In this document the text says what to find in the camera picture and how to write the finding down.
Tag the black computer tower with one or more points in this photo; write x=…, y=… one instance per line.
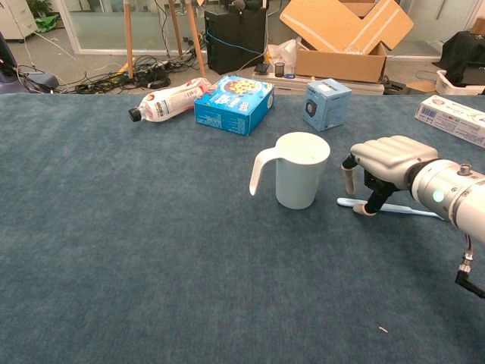
x=235, y=41

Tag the white plastic bin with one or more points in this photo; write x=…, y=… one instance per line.
x=454, y=85

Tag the blue cookie box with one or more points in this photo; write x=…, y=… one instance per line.
x=231, y=106

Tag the flat brown cardboard piece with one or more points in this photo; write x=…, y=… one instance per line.
x=420, y=87

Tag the white plastic bag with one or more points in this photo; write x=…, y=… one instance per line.
x=284, y=53

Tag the green bag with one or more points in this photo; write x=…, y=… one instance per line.
x=47, y=22

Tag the black cloth covered object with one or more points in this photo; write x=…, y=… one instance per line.
x=462, y=49

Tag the dark blue machine base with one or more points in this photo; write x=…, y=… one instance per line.
x=34, y=81

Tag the white cabinet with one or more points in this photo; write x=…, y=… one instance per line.
x=15, y=19

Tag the wooden easel stand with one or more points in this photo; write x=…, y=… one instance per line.
x=129, y=38

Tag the tiny white scrap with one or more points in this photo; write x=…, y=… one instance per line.
x=383, y=329

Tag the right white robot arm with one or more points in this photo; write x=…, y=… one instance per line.
x=454, y=197

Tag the small black gadget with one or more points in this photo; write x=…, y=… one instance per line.
x=261, y=68

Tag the blue table mat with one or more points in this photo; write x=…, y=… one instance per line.
x=113, y=227

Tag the light blue toothbrush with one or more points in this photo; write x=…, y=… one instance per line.
x=405, y=210

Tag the plastic bottle red white label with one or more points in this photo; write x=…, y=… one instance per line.
x=166, y=104

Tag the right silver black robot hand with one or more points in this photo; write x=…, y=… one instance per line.
x=394, y=155

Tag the open brown cardboard box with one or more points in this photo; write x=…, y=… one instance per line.
x=341, y=64

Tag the white toothpaste carton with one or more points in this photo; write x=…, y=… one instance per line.
x=454, y=121

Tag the small blue cube box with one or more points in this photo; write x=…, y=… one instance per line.
x=329, y=106

